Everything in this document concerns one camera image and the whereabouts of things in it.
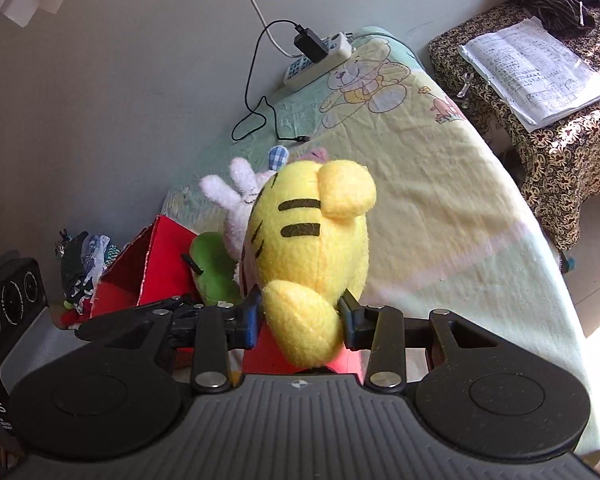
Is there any yellow tiger plush toy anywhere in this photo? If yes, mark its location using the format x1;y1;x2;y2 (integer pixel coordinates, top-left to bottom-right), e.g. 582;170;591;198
239;159;377;368

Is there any white rabbit plush toy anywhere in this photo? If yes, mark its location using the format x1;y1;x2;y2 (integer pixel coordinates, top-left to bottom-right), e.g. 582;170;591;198
199;145;289;261

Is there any pink bear plush toy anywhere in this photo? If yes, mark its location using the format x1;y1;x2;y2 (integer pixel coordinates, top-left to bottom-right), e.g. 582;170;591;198
299;148;329;164

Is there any green plush toy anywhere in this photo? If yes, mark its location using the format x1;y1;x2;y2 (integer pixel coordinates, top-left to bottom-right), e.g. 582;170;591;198
181;232;242;306

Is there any red fabric storage box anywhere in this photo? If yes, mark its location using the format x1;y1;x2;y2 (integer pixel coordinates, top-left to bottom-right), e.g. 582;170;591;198
59;214;363;380

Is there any cartoon bear bed sheet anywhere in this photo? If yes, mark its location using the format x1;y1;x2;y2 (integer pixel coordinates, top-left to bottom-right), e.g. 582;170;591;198
159;25;600;456

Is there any pile of patterned clothes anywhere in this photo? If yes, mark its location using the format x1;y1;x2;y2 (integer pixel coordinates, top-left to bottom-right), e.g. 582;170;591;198
55;230;121;315

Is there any black device with dials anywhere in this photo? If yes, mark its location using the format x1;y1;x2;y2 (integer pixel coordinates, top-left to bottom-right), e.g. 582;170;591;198
0;250;47;476

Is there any floral brown table cloth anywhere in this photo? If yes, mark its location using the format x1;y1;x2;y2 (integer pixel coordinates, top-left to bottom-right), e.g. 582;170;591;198
428;2;600;250

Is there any metal clip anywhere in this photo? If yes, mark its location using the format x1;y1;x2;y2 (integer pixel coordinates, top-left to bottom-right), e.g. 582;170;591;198
456;72;475;100

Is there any white power strip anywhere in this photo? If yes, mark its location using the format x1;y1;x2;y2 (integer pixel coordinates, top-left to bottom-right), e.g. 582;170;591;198
283;32;352;91

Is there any open paper notebook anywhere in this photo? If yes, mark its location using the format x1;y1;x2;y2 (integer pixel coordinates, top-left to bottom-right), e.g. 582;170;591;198
460;18;600;132

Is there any black power adapter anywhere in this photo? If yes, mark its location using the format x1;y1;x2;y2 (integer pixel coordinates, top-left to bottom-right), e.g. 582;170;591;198
294;24;329;64

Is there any dark striped clothing pile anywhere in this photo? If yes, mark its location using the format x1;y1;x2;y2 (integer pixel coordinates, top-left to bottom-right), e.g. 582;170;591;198
510;0;596;32

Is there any black charging cable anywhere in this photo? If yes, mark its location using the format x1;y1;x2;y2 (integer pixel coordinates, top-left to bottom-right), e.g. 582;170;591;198
230;18;311;146

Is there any white power cord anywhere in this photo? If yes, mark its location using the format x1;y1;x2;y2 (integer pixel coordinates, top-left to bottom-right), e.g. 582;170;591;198
227;0;298;60

